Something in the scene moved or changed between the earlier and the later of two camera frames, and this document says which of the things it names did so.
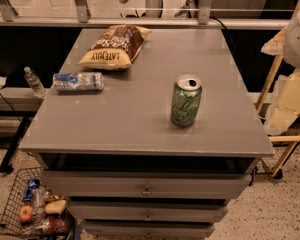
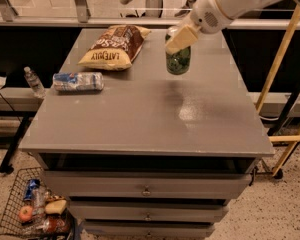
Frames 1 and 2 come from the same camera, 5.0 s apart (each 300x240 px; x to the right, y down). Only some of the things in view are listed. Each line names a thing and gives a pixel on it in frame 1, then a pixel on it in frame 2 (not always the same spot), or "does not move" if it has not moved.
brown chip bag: (115, 48) does not move
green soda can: (185, 100) -> (179, 62)
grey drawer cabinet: (126, 170) does not move
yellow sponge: (55, 207) does not move
